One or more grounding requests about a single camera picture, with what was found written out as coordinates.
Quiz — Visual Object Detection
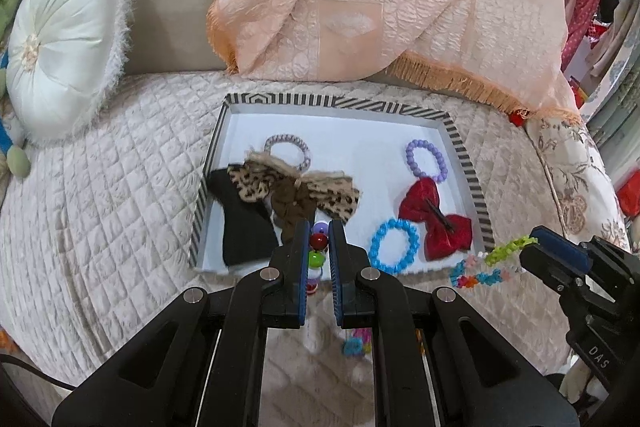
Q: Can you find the grey green curtain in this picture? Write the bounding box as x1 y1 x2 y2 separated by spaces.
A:
585 57 640 148

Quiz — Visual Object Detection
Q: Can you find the striped rectangular tray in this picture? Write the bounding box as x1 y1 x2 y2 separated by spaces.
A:
189 92 496 280

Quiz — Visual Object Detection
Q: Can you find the blue toy ring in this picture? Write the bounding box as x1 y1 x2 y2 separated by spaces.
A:
0 52 16 158

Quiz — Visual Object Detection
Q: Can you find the multicolour bead bracelet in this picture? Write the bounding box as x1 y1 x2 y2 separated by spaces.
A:
306 221 332 295

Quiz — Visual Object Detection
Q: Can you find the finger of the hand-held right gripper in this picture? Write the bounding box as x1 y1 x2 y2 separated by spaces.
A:
529 227 591 275
519 247 568 295

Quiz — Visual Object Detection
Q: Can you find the white round fluffy pillow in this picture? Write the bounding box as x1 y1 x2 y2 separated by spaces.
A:
5 0 137 142

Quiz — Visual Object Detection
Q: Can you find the red dotted garment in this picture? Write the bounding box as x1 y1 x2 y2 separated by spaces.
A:
560 0 608 72

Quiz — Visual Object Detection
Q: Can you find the grey bead bracelet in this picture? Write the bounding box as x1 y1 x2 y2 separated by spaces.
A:
263 133 312 172

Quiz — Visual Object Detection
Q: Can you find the black hair bow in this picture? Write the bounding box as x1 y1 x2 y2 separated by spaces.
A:
205 168 281 267

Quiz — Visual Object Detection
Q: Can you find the floral beige bedspread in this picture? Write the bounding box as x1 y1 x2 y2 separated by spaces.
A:
525 114 631 253

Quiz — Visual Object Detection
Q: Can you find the beige quilted cover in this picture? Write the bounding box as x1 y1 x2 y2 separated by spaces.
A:
0 69 626 427

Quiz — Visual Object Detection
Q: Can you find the purple bead bracelet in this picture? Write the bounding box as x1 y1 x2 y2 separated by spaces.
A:
405 139 448 184

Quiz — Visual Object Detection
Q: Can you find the red hair bow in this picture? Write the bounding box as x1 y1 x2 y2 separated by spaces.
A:
398 178 473 259

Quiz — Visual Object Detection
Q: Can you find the blue flower bead bracelet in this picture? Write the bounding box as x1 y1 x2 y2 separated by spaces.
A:
341 327 373 358

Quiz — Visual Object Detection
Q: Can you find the leopard print hair bow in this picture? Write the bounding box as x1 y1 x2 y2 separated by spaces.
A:
227 151 361 243

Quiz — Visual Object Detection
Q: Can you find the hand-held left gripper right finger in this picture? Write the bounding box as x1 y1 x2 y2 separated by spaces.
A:
327 221 581 427

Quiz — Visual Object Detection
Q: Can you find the green pink flower bracelet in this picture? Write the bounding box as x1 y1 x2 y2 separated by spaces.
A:
449 234 538 290

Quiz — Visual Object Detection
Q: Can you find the black cable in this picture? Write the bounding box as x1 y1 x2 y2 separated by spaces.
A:
0 352 76 393

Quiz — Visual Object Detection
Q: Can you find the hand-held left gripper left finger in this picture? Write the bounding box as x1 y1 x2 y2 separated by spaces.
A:
51 219 312 427

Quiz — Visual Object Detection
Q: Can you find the pale green pompom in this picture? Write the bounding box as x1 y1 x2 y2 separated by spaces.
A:
6 146 32 178

